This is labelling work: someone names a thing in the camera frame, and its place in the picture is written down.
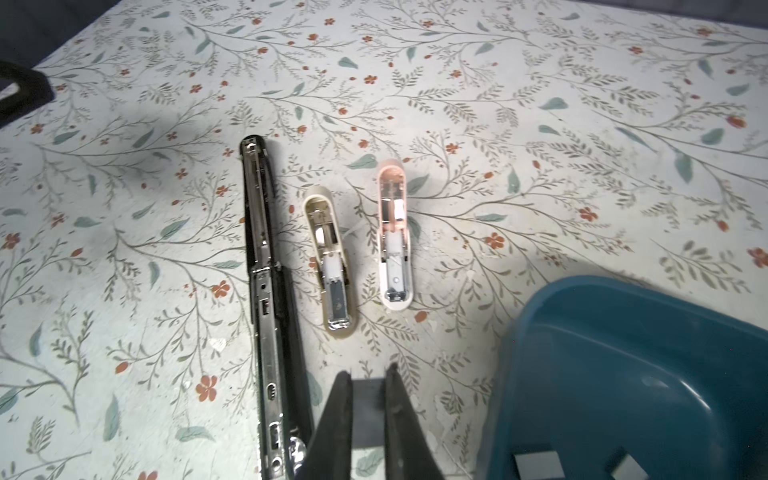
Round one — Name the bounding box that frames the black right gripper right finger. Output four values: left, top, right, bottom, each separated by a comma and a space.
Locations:
384, 363, 444, 480

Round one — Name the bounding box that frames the pink mini stapler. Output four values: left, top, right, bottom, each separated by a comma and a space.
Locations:
377, 160, 415, 311

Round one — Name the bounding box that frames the beige mini stapler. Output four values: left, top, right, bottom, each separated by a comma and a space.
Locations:
302, 185, 358, 339

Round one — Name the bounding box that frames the staple strip three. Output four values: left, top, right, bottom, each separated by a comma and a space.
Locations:
609, 453, 649, 480

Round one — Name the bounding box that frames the teal plastic tray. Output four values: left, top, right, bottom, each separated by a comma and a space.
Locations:
476, 276, 767, 479

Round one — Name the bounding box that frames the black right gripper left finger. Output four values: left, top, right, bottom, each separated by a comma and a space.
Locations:
295, 371, 353, 480

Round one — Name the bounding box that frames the staple strip two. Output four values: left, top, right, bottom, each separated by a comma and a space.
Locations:
514, 450, 565, 480

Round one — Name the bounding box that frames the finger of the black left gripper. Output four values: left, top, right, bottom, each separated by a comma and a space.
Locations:
1, 61, 54, 127

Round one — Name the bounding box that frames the black long stapler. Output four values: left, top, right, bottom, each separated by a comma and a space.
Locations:
240, 135, 314, 479

